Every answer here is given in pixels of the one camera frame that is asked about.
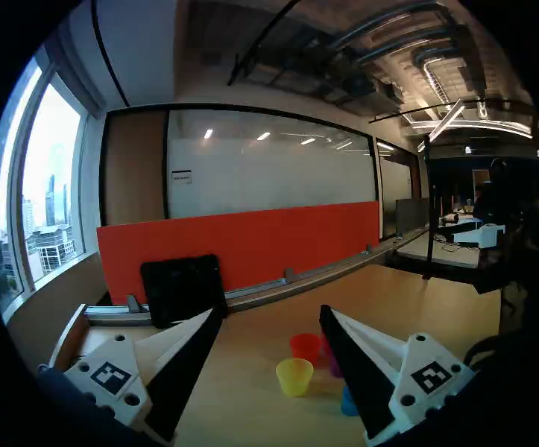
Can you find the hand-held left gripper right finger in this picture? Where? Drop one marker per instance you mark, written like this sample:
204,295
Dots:
430,372

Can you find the red desk screen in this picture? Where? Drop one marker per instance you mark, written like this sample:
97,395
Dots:
260,242

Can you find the yellow plastic cup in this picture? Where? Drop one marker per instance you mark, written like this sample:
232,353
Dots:
294,376

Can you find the purple plastic cup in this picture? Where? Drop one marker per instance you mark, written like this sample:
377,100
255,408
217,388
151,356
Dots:
332,365

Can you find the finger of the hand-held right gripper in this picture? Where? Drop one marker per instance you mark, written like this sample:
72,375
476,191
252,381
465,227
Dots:
483,236

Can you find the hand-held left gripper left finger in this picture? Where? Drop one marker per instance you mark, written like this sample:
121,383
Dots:
110,372

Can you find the blue plastic cup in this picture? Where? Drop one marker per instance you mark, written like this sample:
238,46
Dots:
347,402

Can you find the red plastic cup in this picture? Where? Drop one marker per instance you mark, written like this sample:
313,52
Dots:
305,347

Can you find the black flat panel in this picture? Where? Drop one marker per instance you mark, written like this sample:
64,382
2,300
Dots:
183,288

